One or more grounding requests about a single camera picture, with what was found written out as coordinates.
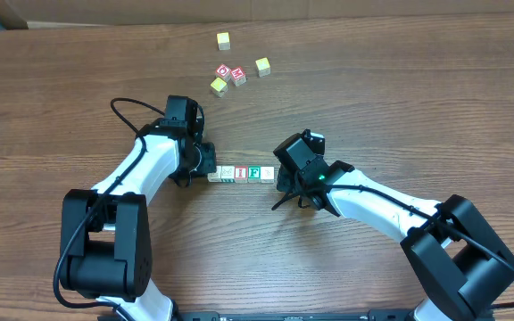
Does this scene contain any green F block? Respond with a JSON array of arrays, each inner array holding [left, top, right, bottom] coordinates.
[[247, 166, 261, 183]]

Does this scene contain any far yellow wooden block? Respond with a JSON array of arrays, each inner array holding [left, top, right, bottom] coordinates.
[[216, 32, 231, 51]]

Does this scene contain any red O block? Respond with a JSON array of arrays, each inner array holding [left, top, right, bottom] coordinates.
[[215, 64, 231, 82]]

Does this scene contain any white blue picture block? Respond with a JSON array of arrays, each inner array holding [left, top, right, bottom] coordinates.
[[207, 166, 221, 182]]

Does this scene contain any white green picture block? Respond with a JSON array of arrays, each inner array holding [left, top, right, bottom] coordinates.
[[220, 165, 235, 183]]

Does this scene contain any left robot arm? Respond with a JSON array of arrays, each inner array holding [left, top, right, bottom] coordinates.
[[53, 95, 217, 321]]

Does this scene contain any red I block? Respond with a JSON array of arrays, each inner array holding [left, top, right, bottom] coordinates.
[[234, 166, 248, 183]]

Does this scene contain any yellow block left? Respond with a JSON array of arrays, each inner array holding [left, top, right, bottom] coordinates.
[[211, 78, 228, 97]]

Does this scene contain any cardboard wall panel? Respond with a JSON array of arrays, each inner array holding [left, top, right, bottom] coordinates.
[[0, 0, 514, 29]]

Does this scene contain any plain white wooden block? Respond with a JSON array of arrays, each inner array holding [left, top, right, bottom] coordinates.
[[260, 166, 275, 183]]

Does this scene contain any red M block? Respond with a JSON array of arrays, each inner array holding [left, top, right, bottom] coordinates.
[[231, 67, 247, 86]]

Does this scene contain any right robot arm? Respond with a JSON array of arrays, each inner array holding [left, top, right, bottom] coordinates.
[[274, 129, 514, 320]]

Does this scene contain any yellow block right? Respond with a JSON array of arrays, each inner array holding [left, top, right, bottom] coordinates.
[[255, 57, 271, 78]]

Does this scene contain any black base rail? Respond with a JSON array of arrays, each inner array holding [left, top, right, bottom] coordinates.
[[97, 309, 495, 321]]

